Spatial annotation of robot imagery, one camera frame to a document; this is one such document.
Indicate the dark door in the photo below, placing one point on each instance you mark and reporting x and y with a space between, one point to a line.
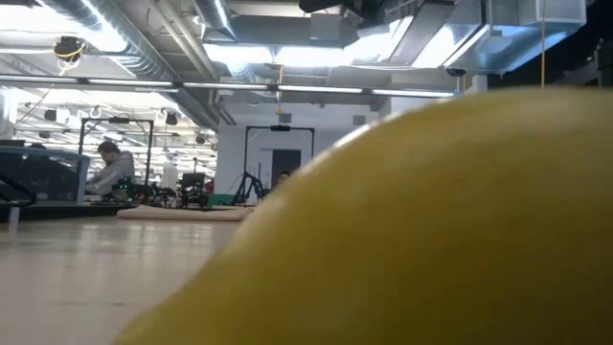
286 163

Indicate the rectangular silver air duct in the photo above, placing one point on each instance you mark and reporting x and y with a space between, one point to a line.
517 38

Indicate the black metal gantry frame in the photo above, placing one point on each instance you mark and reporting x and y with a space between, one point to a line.
150 153

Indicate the yellow lemon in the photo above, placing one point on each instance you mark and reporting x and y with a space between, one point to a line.
431 230

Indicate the black background chair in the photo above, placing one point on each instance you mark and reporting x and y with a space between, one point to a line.
193 184

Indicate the white mesh office chair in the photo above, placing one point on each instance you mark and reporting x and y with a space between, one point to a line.
85 187

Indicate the background black robot arm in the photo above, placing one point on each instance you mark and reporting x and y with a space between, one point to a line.
249 184

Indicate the green box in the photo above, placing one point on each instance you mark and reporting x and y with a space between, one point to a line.
220 200

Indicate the grey ceiling box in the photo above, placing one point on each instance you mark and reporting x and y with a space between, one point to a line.
325 26

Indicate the dome security camera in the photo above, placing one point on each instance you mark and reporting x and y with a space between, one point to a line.
455 72

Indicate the black gantry with camera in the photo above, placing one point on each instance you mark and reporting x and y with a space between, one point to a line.
245 153

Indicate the long ceiling tube light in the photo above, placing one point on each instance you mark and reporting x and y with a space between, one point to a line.
273 87

